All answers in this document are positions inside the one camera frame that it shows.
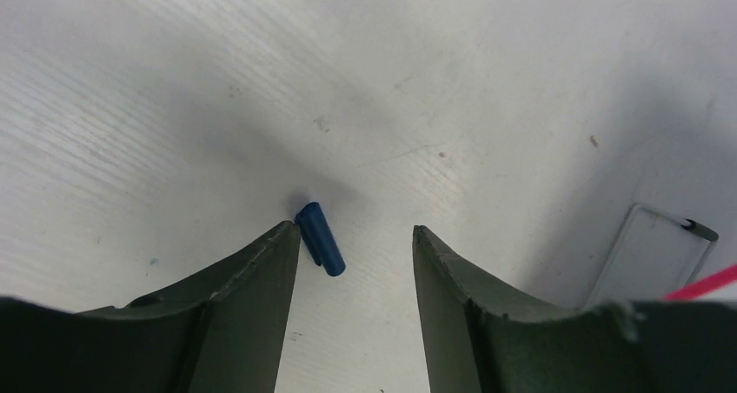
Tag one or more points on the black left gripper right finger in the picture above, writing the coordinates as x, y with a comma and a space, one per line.
481, 334

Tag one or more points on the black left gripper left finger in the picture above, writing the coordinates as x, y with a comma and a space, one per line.
219, 330

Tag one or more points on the blue marker cap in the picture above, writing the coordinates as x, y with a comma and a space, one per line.
319, 239

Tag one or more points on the pink framed whiteboard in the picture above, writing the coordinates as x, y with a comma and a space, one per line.
719, 287

